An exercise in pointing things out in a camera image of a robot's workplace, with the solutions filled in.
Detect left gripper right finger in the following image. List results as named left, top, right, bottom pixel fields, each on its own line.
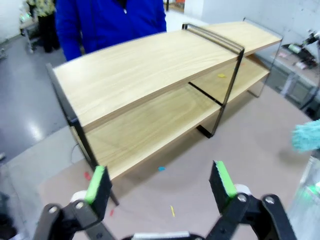
left=204, top=160, right=298, bottom=240

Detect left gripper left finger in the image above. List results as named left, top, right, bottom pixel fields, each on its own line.
left=36, top=164, right=114, bottom=240

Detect teal fluffy duster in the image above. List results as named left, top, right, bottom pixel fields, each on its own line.
left=291, top=119, right=320, bottom=154

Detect person's left forearm blue sleeve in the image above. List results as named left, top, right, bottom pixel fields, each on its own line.
left=149, top=4, right=167, bottom=34

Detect person's right forearm blue sleeve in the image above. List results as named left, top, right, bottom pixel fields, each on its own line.
left=59, top=27, right=84, bottom=62

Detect grey metal workbench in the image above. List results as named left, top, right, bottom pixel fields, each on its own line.
left=271, top=42, right=320, bottom=114

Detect green and white device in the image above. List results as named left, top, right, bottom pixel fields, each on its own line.
left=287, top=29, right=320, bottom=69

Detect person in blue jacket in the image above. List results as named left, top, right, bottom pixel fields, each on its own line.
left=55, top=0, right=167, bottom=62

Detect person in floral top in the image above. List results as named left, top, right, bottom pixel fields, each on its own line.
left=26, top=0, right=61, bottom=54

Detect thin white floor cable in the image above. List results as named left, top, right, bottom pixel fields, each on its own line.
left=70, top=143, right=80, bottom=165

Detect wooden shelf unit black frame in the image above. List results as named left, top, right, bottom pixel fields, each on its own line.
left=45, top=23, right=245, bottom=207
left=181, top=16, right=285, bottom=140

